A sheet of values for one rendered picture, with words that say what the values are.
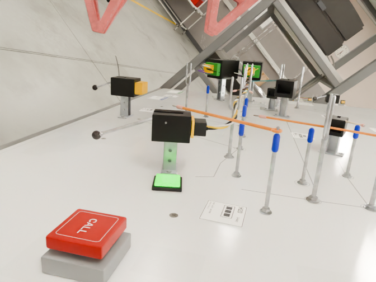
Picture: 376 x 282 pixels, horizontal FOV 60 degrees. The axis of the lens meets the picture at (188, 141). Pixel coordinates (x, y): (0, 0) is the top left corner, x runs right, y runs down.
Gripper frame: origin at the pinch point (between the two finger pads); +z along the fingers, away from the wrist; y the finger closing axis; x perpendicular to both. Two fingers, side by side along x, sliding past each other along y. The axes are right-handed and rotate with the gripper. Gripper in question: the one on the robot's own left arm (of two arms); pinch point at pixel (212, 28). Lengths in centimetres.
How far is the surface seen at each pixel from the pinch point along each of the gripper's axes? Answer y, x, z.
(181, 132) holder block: -1.6, -3.2, 14.7
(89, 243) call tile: -24.5, 1.8, 20.7
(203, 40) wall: 789, -40, -34
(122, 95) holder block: 33.0, 9.5, 21.4
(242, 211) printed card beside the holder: -12.0, -12.9, 17.3
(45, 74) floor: 194, 78, 68
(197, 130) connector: -1.0, -5.1, 13.4
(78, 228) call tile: -22.5, 3.2, 21.3
